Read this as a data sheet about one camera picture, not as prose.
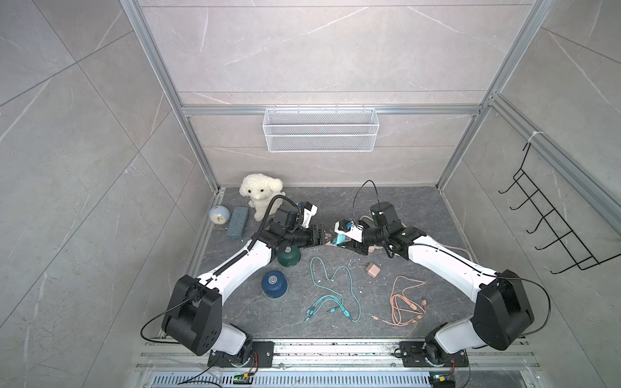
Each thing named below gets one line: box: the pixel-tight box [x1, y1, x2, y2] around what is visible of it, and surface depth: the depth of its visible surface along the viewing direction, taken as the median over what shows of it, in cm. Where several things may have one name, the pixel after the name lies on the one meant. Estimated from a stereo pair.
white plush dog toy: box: [238, 172, 286, 222], surface depth 97 cm
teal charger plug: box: [333, 233, 347, 245], surface depth 80 cm
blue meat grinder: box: [261, 269, 289, 300], surface depth 80 cm
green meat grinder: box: [277, 244, 302, 268], surface depth 87 cm
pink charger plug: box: [366, 262, 381, 279], surface depth 92 cm
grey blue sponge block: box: [226, 206, 250, 241], surface depth 106 cm
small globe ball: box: [208, 204, 232, 226], surface depth 103 cm
